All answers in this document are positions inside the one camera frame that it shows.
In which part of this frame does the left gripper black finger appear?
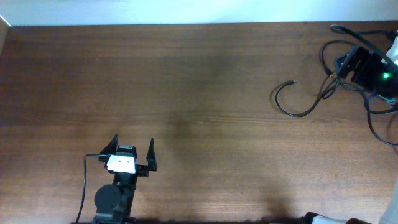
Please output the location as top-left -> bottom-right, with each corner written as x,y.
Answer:
100,134 -> 119,155
146,138 -> 157,172

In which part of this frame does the thin black micro-USB cable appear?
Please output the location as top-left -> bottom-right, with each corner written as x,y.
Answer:
273,74 -> 341,118

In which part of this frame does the thick black USB cable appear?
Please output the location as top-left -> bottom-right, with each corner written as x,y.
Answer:
320,39 -> 398,147

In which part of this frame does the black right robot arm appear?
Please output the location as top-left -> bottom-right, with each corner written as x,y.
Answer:
334,46 -> 397,104

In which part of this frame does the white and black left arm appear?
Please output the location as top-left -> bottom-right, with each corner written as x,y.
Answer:
92,134 -> 157,224

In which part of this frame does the right camera black cable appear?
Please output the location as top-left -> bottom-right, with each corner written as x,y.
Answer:
329,24 -> 398,68

